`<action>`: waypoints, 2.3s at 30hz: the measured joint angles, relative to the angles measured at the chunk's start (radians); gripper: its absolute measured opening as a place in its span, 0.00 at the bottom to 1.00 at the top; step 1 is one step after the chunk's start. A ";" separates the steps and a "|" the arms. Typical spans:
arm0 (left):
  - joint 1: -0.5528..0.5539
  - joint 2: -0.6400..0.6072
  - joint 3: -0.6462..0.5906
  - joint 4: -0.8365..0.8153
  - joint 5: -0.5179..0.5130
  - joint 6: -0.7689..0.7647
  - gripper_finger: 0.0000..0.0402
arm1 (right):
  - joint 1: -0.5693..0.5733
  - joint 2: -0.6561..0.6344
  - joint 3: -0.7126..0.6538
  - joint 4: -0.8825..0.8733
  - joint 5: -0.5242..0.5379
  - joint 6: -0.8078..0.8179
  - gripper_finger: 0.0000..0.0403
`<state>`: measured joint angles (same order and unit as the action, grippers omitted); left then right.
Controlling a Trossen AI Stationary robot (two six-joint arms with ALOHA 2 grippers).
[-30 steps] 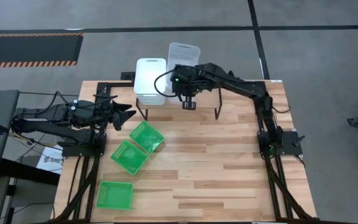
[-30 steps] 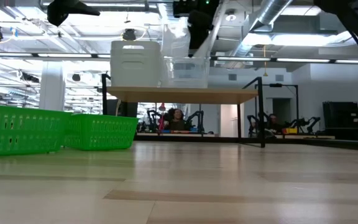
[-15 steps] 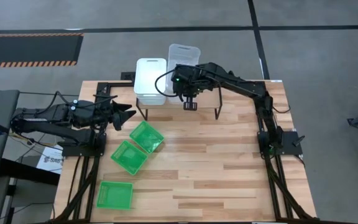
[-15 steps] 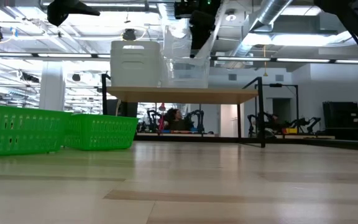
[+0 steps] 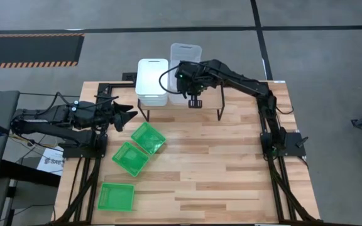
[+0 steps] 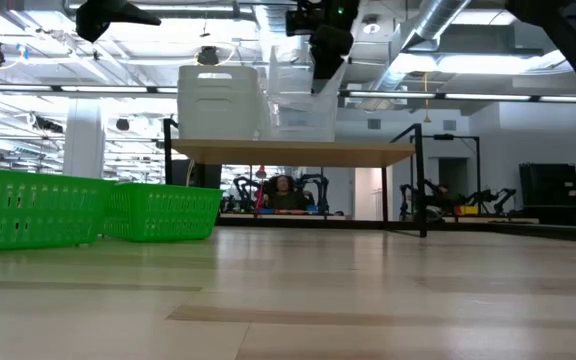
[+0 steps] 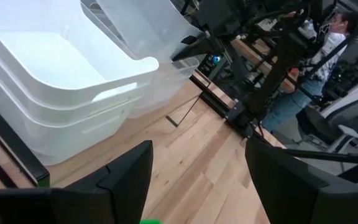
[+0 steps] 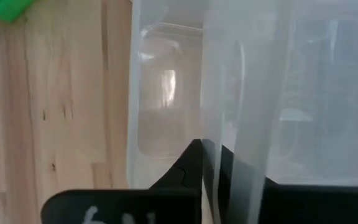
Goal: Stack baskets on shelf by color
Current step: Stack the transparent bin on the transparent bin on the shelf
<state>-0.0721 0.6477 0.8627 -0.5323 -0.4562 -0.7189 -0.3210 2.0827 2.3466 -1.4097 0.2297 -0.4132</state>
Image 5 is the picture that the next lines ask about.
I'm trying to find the white printed paper sheet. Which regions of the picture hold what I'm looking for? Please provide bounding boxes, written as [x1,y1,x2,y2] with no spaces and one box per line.
[36,145,65,176]

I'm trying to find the white plastic basket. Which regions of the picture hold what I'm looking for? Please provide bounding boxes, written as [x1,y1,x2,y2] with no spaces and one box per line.
[134,57,170,99]
[138,93,168,107]

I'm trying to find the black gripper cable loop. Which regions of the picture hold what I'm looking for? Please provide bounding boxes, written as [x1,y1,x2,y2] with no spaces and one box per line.
[158,64,184,95]

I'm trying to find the black aluminium table frame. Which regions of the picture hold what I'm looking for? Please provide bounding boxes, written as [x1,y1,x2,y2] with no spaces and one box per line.
[53,80,325,226]

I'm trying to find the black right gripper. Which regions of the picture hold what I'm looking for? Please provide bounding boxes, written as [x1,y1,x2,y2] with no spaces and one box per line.
[176,61,221,109]

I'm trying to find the black hazard-striped floor mat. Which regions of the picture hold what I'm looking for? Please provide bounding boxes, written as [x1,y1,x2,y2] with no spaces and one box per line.
[0,33,85,70]

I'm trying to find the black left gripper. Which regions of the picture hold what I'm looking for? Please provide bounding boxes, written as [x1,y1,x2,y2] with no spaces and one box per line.
[74,100,139,132]

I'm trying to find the black clamp lever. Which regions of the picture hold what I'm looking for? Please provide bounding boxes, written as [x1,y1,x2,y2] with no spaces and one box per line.
[295,136,309,148]

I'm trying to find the clear plastic basket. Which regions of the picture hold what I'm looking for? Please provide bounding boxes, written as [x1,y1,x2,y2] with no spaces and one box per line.
[167,89,197,107]
[169,42,203,95]

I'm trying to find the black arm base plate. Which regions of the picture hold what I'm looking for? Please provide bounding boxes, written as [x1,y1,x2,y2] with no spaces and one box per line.
[62,131,108,159]
[260,131,307,158]

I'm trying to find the black furniture bar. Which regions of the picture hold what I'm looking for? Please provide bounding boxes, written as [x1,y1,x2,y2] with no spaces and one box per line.
[0,158,62,188]

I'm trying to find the green plastic basket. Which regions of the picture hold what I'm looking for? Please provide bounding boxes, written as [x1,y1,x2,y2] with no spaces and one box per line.
[130,121,167,156]
[97,182,136,212]
[111,141,151,178]

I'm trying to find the wooden shelf black legs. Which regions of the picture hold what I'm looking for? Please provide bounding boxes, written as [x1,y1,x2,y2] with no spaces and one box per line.
[136,82,226,122]

